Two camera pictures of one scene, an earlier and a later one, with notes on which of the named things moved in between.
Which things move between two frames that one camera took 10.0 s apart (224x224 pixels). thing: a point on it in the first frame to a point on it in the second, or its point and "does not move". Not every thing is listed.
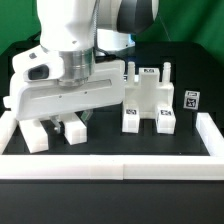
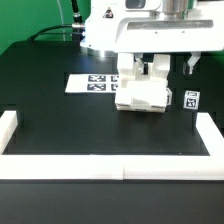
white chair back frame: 37,136 to 128,69
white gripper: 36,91 to 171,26
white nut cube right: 191,99 does not move
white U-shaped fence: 113,166 does not move
